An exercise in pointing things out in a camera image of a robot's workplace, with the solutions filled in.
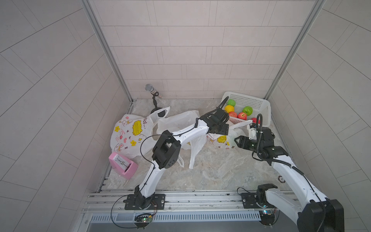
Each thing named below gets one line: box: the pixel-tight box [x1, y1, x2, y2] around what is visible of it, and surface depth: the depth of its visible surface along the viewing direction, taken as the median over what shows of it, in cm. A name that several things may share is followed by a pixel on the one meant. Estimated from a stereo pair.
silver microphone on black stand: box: [144, 83, 166, 117], surface depth 89 cm
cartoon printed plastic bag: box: [110, 106, 171, 161], surface depth 86 cm
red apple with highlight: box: [237, 112, 248, 121], surface depth 101 cm
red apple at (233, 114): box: [228, 111, 238, 118], surface depth 101 cm
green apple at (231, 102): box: [227, 98, 237, 107], surface depth 111 cm
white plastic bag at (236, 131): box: [226, 119, 254, 148], surface depth 89 cm
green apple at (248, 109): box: [242, 105, 254, 116], surface depth 104 cm
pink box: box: [108, 151, 139, 180], surface depth 76 cm
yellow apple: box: [224, 104, 235, 114], surface depth 106 cm
